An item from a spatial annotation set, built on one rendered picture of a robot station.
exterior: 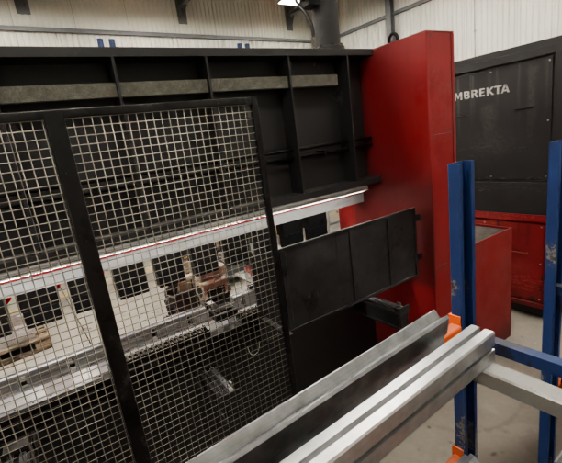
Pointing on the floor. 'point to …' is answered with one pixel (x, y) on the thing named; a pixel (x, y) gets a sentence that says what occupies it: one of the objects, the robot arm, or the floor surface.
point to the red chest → (493, 278)
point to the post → (95, 280)
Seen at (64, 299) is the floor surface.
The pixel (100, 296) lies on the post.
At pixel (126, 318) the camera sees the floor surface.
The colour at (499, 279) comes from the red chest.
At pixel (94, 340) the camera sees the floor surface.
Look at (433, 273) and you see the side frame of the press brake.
